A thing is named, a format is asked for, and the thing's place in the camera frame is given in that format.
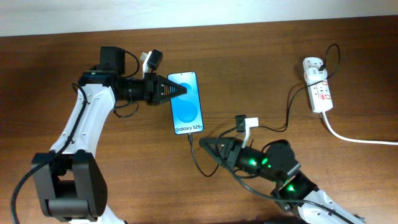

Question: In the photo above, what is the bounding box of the white power strip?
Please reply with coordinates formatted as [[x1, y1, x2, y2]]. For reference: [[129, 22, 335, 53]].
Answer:
[[303, 57, 333, 113]]

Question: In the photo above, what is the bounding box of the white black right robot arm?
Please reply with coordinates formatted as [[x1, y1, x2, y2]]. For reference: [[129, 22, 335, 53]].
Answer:
[[199, 138, 365, 224]]

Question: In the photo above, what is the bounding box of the black USB charging cable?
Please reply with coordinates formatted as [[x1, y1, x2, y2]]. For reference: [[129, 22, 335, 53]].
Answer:
[[187, 43, 341, 177]]

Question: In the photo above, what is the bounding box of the white power strip cord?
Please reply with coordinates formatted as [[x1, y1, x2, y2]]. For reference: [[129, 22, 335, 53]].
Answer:
[[320, 111, 398, 146]]

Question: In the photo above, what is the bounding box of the blue Galaxy S25+ smartphone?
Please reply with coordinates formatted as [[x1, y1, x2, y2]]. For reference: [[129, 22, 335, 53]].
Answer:
[[167, 72, 204, 135]]

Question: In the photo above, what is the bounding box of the white USB charger plug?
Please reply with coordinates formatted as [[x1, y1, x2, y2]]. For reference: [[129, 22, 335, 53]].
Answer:
[[304, 67, 328, 83]]

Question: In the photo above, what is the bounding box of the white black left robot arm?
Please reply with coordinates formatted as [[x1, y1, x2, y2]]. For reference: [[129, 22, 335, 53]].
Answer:
[[32, 46, 187, 223]]

